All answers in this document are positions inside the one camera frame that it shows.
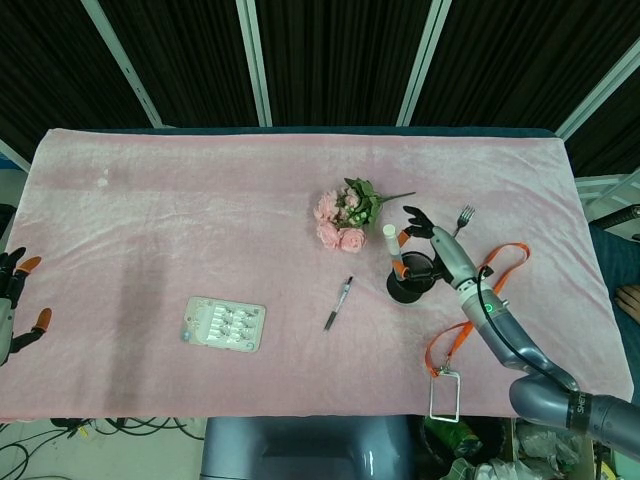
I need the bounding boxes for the white crumpled plastic bag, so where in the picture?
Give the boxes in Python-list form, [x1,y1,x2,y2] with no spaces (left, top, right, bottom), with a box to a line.
[443,455,544,480]

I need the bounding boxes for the grey robot torso base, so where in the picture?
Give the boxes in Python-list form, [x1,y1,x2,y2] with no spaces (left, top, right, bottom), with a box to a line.
[199,415,427,480]

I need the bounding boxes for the black pleated curtain panel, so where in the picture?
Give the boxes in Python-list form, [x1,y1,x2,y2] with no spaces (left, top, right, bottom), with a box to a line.
[409,0,640,136]
[0,0,154,160]
[567,74,640,179]
[97,0,261,129]
[253,0,434,127]

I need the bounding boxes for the clear black gel pen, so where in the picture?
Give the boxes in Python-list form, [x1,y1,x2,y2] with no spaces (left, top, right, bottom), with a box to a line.
[323,275,355,333]

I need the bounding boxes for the metal hooks blister pack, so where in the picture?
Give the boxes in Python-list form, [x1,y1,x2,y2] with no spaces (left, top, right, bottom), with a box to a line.
[179,296,268,354]

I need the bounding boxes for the cardboard box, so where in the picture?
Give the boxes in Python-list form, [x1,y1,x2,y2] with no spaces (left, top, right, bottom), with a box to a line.
[502,417,597,480]

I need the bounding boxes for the dark metal fork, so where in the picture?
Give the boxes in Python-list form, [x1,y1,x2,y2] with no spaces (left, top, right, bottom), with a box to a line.
[451,204,477,239]

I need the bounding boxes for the orange lanyard strap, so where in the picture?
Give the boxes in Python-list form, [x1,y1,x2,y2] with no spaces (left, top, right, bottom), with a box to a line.
[424,242,530,379]

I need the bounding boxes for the pink artificial rose bouquet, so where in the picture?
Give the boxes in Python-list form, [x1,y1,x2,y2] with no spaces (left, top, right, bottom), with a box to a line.
[313,177,417,254]

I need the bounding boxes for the white tube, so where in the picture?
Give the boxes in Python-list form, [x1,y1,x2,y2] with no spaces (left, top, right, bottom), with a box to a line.
[382,223,408,281]

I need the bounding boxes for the pink plush table cloth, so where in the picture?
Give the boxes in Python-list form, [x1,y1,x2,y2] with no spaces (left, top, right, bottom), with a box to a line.
[0,127,629,424]

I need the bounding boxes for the clear badge holder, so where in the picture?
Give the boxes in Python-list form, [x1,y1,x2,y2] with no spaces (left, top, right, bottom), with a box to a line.
[428,366,462,424]

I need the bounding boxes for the aluminium frame post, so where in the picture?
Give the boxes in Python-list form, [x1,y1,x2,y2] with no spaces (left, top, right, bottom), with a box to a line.
[0,138,32,172]
[81,0,164,129]
[553,35,640,140]
[398,0,452,127]
[236,0,274,128]

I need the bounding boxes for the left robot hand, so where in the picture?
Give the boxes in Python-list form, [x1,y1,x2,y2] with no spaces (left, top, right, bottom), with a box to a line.
[0,246,54,369]

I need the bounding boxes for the black metal mesh pen holder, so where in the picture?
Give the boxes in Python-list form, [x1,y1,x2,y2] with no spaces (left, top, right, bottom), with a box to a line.
[386,252,442,304]

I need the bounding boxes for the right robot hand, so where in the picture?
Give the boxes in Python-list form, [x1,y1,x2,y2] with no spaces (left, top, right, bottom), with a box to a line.
[396,204,479,290]

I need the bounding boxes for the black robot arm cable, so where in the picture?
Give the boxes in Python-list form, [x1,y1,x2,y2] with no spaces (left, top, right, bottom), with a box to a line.
[476,266,582,392]

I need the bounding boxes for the green plastic bag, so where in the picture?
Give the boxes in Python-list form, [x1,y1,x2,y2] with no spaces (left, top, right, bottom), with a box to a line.
[423,417,482,457]

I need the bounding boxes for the black floor cables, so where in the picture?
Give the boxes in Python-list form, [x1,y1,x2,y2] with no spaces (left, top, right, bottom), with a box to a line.
[49,417,207,442]

